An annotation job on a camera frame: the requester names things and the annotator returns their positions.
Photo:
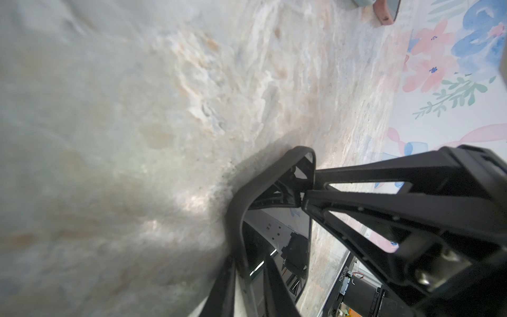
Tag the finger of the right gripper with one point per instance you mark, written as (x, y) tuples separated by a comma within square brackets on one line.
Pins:
[(465, 171), (448, 243)]

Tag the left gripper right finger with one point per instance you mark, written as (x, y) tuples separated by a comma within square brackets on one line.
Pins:
[(277, 299)]

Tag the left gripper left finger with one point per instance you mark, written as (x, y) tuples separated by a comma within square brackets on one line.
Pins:
[(220, 302)]

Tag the black phone case with camera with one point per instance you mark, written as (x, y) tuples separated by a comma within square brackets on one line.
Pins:
[(303, 158)]

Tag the pink phone case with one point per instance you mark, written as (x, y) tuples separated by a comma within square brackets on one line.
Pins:
[(387, 10)]

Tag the light blue phone case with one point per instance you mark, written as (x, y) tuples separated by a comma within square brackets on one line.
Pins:
[(364, 3)]

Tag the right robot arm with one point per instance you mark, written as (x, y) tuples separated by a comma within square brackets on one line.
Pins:
[(486, 298)]

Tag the aluminium rail frame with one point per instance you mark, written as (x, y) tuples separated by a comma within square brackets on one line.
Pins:
[(336, 285)]

